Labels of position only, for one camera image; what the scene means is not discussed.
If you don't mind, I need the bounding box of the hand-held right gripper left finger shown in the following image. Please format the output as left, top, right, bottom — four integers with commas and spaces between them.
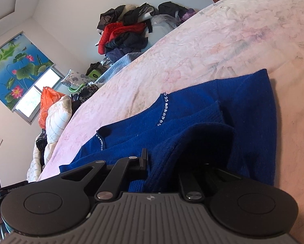
60, 148, 149, 201

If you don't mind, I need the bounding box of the window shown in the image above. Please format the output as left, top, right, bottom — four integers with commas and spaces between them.
12, 65, 66, 125

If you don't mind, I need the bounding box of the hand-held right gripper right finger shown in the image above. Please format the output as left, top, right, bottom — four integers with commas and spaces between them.
177, 163, 241, 202

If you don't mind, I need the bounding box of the pile of dark clothes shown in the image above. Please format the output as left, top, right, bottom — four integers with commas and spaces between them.
97, 3, 155, 61

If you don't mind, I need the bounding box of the blue knit sweater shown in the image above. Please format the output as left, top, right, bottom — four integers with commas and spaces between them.
59, 69, 277, 194

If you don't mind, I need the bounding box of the pink floral bed sheet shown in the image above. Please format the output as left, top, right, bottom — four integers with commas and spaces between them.
36, 0, 304, 244

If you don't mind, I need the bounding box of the green plastic stool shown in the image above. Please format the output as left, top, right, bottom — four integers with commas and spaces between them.
68, 71, 99, 93

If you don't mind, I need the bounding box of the black and purple clothes heap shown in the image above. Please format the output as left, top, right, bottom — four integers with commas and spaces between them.
158, 1, 196, 22

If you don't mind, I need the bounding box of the orange plastic bag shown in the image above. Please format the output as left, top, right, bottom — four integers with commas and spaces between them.
38, 86, 66, 130

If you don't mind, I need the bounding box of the leopard print cloth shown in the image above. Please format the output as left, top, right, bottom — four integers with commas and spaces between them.
77, 84, 99, 105

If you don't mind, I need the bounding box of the red jacket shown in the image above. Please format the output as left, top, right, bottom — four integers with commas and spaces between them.
98, 22, 146, 55

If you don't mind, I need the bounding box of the floral pillow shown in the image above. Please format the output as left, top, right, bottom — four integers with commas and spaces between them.
60, 69, 91, 88

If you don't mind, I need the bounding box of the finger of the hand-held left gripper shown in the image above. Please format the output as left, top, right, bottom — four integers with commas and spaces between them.
0, 180, 29, 193

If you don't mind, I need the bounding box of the white quilt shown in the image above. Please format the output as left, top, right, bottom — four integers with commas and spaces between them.
27, 95, 72, 182

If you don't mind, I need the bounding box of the clear plastic bag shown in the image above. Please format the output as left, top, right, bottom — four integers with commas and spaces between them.
151, 14, 184, 31

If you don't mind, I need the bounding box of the black bag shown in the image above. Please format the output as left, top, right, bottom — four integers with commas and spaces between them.
86, 62, 109, 77

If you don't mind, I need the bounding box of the lotus print roller blind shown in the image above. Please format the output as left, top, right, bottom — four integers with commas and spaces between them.
0, 32, 54, 111

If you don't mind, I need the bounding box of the light blue blanket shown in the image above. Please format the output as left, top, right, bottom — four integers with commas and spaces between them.
95, 52, 142, 84

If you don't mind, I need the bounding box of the dark cloth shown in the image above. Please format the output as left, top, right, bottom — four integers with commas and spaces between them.
35, 130, 49, 167

